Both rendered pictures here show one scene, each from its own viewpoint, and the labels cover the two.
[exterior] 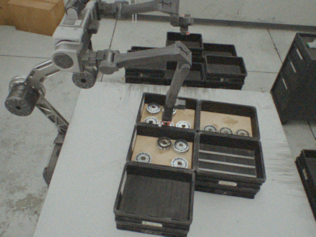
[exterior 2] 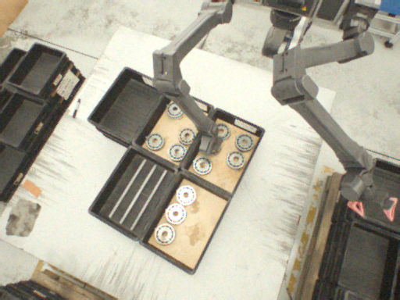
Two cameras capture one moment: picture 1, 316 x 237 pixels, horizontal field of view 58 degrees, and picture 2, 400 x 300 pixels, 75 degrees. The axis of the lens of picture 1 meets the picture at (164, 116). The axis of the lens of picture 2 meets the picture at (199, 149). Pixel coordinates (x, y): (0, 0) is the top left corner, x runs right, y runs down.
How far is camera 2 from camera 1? 1.55 m
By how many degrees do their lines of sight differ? 55
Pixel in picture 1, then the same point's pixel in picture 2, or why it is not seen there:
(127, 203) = (139, 88)
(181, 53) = (155, 58)
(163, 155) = (175, 132)
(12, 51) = not seen: outside the picture
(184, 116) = (223, 178)
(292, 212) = (75, 248)
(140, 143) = not seen: hidden behind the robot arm
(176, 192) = (131, 130)
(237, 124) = (187, 241)
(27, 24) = not seen: outside the picture
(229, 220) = (99, 180)
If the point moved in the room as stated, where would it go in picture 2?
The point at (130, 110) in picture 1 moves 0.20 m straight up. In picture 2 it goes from (269, 131) to (276, 117)
